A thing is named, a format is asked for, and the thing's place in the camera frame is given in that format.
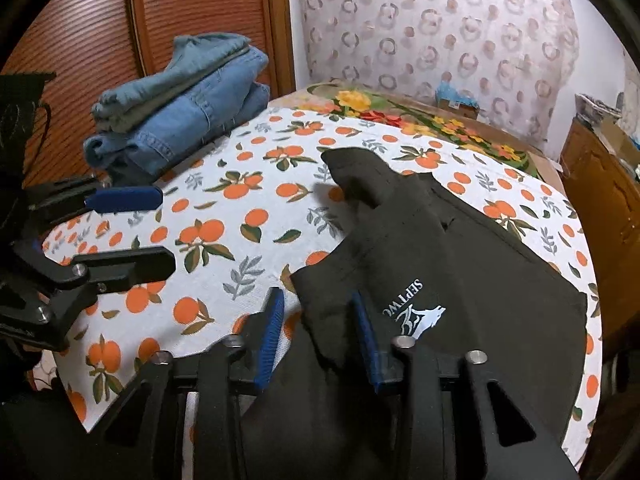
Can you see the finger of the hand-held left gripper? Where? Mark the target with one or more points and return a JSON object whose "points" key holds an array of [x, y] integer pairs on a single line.
{"points": [[125, 198], [125, 265]]}

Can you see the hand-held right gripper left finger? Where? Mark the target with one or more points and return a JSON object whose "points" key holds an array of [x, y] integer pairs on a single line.
{"points": [[270, 340]]}

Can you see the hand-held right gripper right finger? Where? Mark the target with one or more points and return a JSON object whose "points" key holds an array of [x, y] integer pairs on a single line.
{"points": [[367, 347]]}

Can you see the black pants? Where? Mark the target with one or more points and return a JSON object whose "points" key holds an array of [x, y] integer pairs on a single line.
{"points": [[450, 260]]}

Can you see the orange fruit print sheet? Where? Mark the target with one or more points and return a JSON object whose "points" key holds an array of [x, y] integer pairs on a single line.
{"points": [[225, 160]]}

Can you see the brown slatted wooden wardrobe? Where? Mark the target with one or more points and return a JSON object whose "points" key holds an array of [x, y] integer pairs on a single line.
{"points": [[90, 35]]}

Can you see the blue denim jeans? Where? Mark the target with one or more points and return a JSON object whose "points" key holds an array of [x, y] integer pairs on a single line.
{"points": [[200, 110]]}

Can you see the faded light blue jeans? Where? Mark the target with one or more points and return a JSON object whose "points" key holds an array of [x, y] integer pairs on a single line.
{"points": [[165, 85]]}

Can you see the dark cloth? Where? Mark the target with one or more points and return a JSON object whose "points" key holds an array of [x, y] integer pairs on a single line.
{"points": [[35, 440]]}

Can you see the floral blanket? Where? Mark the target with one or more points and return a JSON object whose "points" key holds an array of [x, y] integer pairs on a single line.
{"points": [[450, 127]]}

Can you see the small cardboard box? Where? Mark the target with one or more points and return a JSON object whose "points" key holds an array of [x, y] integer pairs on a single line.
{"points": [[462, 109]]}

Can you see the blue plastic bag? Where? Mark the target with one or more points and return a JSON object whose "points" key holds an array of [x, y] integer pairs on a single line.
{"points": [[452, 91]]}

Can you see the brown wooden cabinet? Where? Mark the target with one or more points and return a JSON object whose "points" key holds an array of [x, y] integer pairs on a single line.
{"points": [[600, 200]]}

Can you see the open cardboard box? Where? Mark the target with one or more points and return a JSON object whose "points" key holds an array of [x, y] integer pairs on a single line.
{"points": [[607, 130]]}

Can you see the circle pattern lace curtain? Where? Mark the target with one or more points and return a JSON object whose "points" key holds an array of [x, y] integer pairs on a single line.
{"points": [[440, 30]]}

